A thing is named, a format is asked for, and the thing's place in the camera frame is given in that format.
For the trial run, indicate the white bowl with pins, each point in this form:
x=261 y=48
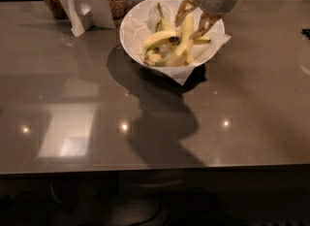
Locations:
x=139 y=19

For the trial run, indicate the glass jar of nuts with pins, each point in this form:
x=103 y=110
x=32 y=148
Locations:
x=56 y=8

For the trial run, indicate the long yellow banana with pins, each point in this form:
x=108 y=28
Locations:
x=182 y=51

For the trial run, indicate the white paper liner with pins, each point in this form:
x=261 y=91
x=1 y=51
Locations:
x=180 y=74

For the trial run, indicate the white paper sign stand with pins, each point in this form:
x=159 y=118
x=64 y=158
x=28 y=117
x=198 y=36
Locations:
x=83 y=14

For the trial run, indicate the left yellow banana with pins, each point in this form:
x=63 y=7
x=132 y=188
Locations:
x=159 y=38

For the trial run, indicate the back green-tipped banana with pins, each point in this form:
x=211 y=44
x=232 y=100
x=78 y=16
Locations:
x=163 y=24

